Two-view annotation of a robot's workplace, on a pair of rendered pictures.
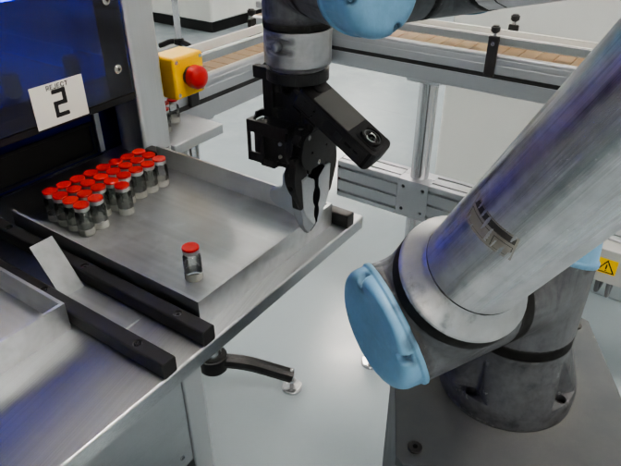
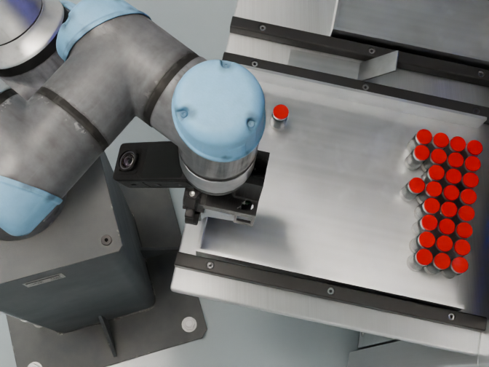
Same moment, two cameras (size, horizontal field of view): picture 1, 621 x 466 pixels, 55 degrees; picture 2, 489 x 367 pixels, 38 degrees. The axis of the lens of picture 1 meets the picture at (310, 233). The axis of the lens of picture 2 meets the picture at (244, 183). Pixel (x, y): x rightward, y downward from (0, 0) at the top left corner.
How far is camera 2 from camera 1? 0.99 m
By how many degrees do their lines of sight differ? 72
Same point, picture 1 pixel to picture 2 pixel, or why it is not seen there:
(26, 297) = (380, 44)
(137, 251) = (351, 140)
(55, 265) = (378, 65)
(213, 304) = not seen: hidden behind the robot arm
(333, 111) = (168, 149)
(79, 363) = (296, 15)
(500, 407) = not seen: hidden behind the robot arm
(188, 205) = (356, 231)
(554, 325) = not seen: outside the picture
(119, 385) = (257, 9)
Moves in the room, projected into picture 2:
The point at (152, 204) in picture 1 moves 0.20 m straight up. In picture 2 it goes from (395, 218) to (443, 175)
